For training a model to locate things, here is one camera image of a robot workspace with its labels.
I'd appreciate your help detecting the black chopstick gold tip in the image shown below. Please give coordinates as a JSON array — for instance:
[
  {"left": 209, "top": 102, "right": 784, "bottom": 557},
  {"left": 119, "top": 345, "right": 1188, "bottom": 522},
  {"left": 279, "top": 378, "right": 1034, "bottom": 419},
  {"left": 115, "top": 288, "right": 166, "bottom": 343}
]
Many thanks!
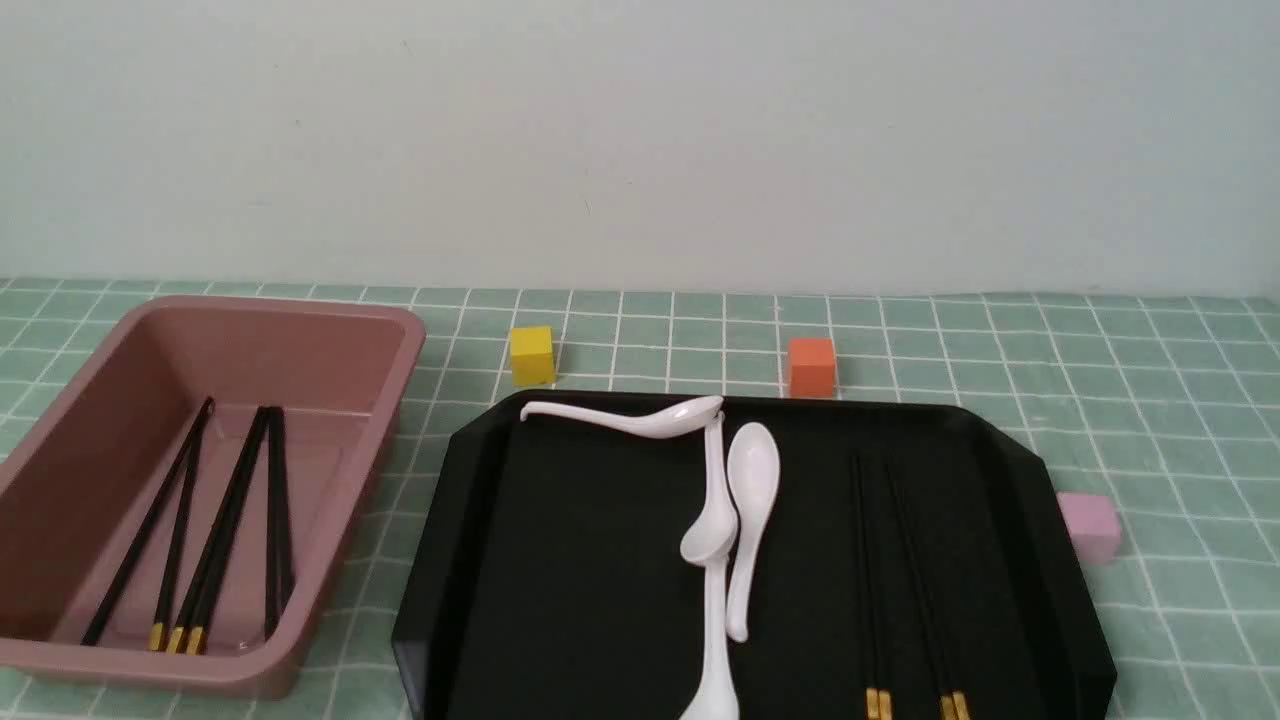
[
  {"left": 183, "top": 407, "right": 270, "bottom": 655},
  {"left": 164, "top": 406, "right": 268, "bottom": 655},
  {"left": 147, "top": 413, "right": 210, "bottom": 652},
  {"left": 893, "top": 470, "right": 972, "bottom": 719},
  {"left": 884, "top": 462, "right": 960, "bottom": 719},
  {"left": 859, "top": 454, "right": 893, "bottom": 719},
  {"left": 850, "top": 454, "right": 883, "bottom": 719}
]

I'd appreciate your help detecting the white spoon on tray rim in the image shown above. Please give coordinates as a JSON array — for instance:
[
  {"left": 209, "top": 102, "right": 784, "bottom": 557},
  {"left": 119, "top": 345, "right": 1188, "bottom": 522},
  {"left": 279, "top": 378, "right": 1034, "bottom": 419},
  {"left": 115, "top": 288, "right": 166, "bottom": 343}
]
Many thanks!
[{"left": 520, "top": 396, "right": 724, "bottom": 439}]

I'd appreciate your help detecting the yellow cube block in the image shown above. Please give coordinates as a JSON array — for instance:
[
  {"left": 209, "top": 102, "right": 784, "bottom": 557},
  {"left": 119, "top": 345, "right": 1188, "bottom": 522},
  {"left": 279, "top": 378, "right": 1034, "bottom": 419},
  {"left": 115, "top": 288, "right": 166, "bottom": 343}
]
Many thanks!
[{"left": 509, "top": 325, "right": 557, "bottom": 387}]

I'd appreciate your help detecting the white spoon right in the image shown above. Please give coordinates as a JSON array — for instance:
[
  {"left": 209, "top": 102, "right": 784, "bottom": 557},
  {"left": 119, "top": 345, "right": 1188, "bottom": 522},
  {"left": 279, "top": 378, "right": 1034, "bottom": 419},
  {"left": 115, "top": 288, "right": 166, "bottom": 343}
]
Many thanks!
[{"left": 726, "top": 421, "right": 780, "bottom": 643}]

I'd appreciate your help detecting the orange cube block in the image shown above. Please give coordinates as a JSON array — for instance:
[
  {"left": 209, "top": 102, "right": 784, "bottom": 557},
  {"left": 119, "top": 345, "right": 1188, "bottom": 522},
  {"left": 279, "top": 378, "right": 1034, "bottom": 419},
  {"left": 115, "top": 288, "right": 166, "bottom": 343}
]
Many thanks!
[{"left": 787, "top": 336, "right": 837, "bottom": 398}]

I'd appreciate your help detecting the white spoon centre upright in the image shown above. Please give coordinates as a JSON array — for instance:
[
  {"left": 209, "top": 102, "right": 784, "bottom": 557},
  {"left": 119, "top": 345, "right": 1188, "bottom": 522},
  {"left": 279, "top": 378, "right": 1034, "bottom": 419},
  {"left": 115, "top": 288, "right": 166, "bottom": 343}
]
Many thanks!
[{"left": 678, "top": 413, "right": 739, "bottom": 568}]

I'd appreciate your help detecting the black plastic tray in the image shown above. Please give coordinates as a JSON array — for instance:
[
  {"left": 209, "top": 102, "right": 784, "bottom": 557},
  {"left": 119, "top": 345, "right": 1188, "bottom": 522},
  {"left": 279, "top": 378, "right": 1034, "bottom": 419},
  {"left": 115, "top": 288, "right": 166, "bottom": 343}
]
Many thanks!
[{"left": 392, "top": 389, "right": 1117, "bottom": 719}]

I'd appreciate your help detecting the white spoon bottom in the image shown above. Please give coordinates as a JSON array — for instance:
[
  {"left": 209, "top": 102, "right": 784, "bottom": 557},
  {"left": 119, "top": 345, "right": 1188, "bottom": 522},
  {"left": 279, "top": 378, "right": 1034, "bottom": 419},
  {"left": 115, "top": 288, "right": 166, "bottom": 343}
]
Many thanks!
[{"left": 680, "top": 556, "right": 740, "bottom": 719}]

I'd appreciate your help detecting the black chopstick in bin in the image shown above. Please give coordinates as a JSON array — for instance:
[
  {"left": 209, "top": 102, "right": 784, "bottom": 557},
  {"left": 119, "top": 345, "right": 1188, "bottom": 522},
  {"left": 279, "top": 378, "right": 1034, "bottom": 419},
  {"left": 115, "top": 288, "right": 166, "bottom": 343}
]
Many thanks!
[{"left": 270, "top": 406, "right": 294, "bottom": 615}]

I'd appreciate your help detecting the black chopstick far left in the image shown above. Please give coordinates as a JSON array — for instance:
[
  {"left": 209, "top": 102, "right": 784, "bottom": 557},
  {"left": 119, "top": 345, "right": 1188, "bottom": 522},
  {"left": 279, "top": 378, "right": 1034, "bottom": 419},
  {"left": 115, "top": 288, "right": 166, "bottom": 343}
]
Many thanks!
[{"left": 79, "top": 396, "right": 215, "bottom": 647}]

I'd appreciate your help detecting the pink cube block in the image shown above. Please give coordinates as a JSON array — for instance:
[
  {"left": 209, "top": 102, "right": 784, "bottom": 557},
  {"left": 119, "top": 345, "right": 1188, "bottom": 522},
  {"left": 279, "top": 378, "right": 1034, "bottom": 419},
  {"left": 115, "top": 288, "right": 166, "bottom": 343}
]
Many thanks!
[{"left": 1057, "top": 492, "right": 1123, "bottom": 565}]

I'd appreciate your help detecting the green checkered tablecloth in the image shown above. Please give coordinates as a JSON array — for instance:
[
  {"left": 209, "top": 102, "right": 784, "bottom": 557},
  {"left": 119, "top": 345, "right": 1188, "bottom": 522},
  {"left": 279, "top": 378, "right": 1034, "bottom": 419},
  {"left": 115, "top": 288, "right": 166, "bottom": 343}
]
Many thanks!
[{"left": 1, "top": 272, "right": 1279, "bottom": 719}]

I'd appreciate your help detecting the pink plastic bin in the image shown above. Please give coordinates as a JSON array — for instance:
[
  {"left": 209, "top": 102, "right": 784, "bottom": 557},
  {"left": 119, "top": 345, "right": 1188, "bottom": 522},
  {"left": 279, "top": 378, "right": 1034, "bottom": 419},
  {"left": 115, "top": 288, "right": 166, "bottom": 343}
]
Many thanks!
[{"left": 1, "top": 296, "right": 425, "bottom": 700}]

